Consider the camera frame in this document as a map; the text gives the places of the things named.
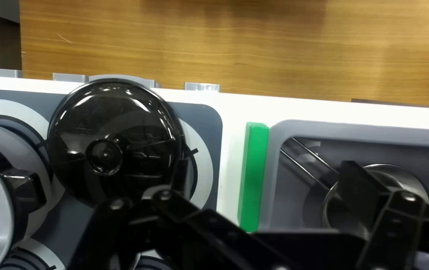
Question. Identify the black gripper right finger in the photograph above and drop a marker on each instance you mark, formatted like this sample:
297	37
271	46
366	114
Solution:
394	234

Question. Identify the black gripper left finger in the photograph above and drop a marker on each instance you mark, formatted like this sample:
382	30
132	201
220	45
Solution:
124	234

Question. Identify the green block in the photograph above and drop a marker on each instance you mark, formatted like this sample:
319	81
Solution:
253	174

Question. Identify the grey sink basin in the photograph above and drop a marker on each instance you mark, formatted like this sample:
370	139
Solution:
289	199

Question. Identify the white toy kitchen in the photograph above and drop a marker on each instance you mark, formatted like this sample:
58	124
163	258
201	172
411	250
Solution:
229	150

